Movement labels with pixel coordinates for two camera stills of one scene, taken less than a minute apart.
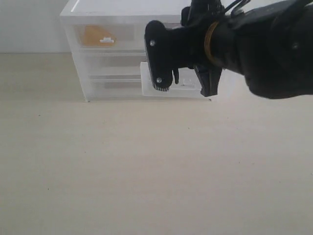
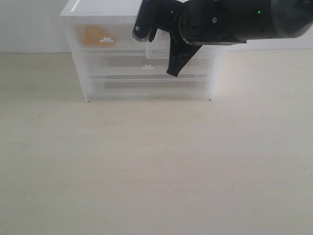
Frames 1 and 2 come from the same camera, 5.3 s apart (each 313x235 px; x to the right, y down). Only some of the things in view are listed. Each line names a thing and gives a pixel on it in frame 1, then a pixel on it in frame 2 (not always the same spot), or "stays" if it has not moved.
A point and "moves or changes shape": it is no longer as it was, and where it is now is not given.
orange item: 93,34 stays
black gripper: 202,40 → 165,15
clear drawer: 188,87 moves or changes shape
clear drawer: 89,36 stays
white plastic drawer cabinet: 106,38 stays
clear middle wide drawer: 113,61 stays
